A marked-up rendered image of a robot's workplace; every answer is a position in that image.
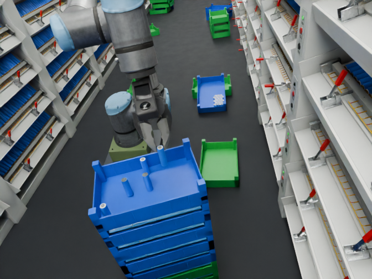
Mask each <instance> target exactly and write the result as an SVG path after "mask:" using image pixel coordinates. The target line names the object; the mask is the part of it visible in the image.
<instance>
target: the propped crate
mask: <svg viewBox="0 0 372 279"><path fill-rule="evenodd" d="M197 79H198V104H197V108H198V113H205V112H219V111H226V97H225V82H224V73H221V76H210V77H200V75H197ZM220 94H222V95H223V97H224V102H223V106H217V107H214V99H213V97H214V96H215V95H220Z"/></svg>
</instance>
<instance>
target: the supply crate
mask: <svg viewBox="0 0 372 279"><path fill-rule="evenodd" d="M182 141H183V145H181V146H178V147H173V148H169V149H166V150H164V151H165V154H166V158H167V162H168V165H167V166H165V167H162V165H161V162H160V159H159V155H158V152H153V153H149V154H145V155H142V156H138V157H134V158H130V159H125V160H122V161H118V162H114V163H110V164H106V165H103V166H101V164H100V162H99V161H93V162H92V167H93V169H94V171H95V179H94V196H93V204H92V208H91V209H89V212H88V216H89V218H90V219H91V221H92V223H93V224H94V226H95V228H96V229H97V231H98V232H99V233H102V232H105V231H109V230H112V229H116V228H120V227H123V226H126V225H131V224H134V223H138V222H141V221H145V220H148V219H153V218H156V217H159V216H163V215H167V214H170V213H175V212H177V211H181V210H185V209H189V208H192V207H195V206H199V205H203V204H207V203H209V202H208V194H207V189H206V183H205V180H204V178H202V175H201V174H200V170H199V168H198V165H197V163H196V160H195V158H194V154H193V152H192V149H191V147H190V141H189V138H184V139H182ZM142 157H144V158H146V161H147V164H148V167H149V171H150V175H149V178H150V180H151V183H152V187H153V190H152V191H150V192H149V191H147V188H146V186H145V183H144V180H143V177H142V174H143V173H144V171H143V168H142V166H141V163H140V159H141V158H142ZM124 177H126V178H127V179H128V182H129V184H130V187H131V189H132V191H133V195H132V196H130V197H128V196H127V194H126V192H125V189H124V187H123V185H122V183H121V179H122V178H124ZM102 203H106V205H107V206H108V208H109V210H110V212H111V215H107V216H104V215H103V213H102V211H101V209H100V205H101V204H102Z"/></svg>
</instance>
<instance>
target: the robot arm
mask: <svg viewBox="0 0 372 279"><path fill-rule="evenodd" d="M97 1H98V0H68V3H67V5H66V7H65V9H64V11H63V13H61V14H57V13H56V14H54V15H52V16H50V18H49V21H50V26H51V29H52V32H53V34H54V37H55V39H56V41H57V43H58V45H59V46H60V48H61V49H62V50H63V51H75V50H78V49H83V48H88V47H93V46H96V45H101V44H106V43H113V47H114V50H115V53H116V56H117V57H118V58H115V62H119V66H120V70H121V72H123V73H126V77H127V79H135V80H136V81H134V82H132V83H131V85H132V92H133V96H131V94H130V93H128V92H125V91H121V92H118V93H115V94H113V95H111V96H110V97H109V98H108V99H107V100H106V102H105V108H106V113H107V114H108V117H109V119H110V121H111V124H112V126H113V129H114V140H115V143H116V144H117V145H118V146H119V147H122V148H131V147H134V146H137V145H139V144H140V143H142V142H143V141H145V142H146V143H147V144H148V146H149V147H150V148H151V149H152V150H154V151H155V152H157V146H156V144H155V143H154V138H153V136H152V134H151V132H152V126H151V123H149V122H147V121H148V120H152V119H155V118H158V119H159V120H158V121H157V126H158V128H159V129H160V131H161V138H162V139H163V141H162V145H163V148H164V150H166V149H167V147H168V143H169V138H170V133H171V125H172V115H171V103H170V99H169V93H168V90H167V88H164V87H163V85H162V84H160V83H159V82H158V77H157V73H156V68H155V66H156V65H157V64H158V60H157V56H156V51H155V48H154V45H153V40H152V35H151V30H150V27H149V22H148V18H147V13H146V9H145V6H144V0H100V1H101V6H97Z"/></svg>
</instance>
